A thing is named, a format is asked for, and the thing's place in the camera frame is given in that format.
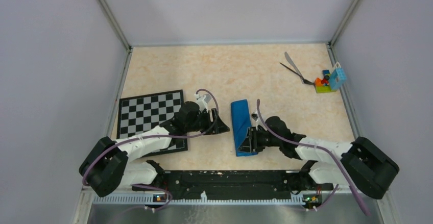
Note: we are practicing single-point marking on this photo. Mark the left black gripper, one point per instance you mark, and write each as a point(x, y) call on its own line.
point(218, 126)

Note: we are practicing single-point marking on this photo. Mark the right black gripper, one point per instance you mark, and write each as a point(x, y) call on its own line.
point(248, 144)

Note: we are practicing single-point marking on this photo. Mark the blue satin napkin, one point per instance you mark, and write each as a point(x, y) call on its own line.
point(240, 117)

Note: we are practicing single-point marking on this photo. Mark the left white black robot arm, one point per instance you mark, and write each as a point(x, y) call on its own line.
point(109, 163)

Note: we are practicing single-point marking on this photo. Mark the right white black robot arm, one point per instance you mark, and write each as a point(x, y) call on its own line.
point(359, 164)

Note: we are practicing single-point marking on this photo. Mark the black white checkerboard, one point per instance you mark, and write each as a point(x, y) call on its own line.
point(139, 114)

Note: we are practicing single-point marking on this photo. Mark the colourful toy block set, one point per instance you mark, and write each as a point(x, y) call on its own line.
point(331, 81)

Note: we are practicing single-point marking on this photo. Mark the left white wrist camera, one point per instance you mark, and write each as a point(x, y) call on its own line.
point(202, 101)

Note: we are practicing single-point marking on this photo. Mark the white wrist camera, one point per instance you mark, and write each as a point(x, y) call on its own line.
point(202, 101)
point(254, 116)

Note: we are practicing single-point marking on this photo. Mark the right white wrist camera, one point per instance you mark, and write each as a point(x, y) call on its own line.
point(254, 116)

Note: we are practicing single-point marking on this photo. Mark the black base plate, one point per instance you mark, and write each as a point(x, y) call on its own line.
point(237, 184)

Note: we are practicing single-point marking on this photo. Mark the aluminium front rail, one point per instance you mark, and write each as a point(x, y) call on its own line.
point(137, 205)

